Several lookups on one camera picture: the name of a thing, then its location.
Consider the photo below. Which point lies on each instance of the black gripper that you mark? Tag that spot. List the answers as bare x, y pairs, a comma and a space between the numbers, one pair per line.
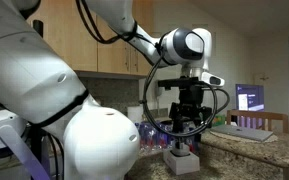
190, 110

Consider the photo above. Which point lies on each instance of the white tape roll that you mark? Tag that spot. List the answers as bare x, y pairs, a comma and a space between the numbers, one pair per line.
180, 154

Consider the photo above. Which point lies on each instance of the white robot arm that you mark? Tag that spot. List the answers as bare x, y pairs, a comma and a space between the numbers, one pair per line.
34, 73

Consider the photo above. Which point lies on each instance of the green package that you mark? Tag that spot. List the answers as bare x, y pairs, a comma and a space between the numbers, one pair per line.
219, 120

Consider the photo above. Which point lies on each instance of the red and clear plastic item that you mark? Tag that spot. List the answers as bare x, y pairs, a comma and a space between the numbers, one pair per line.
152, 136

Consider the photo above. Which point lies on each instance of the silver laptop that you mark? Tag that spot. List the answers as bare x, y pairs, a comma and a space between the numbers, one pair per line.
242, 132

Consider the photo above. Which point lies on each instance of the wooden chair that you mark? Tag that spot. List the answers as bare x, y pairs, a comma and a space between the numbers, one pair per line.
257, 115

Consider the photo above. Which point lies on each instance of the lit computer monitor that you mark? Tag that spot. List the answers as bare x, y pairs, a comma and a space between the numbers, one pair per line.
250, 97

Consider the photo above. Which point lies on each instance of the grey slanted stand leg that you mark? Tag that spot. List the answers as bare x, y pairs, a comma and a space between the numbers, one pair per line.
24, 153

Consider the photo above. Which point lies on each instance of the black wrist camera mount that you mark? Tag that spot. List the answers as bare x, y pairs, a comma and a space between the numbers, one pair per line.
170, 83

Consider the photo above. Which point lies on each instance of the wooden wall cabinets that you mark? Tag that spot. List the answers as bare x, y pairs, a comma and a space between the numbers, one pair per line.
84, 43

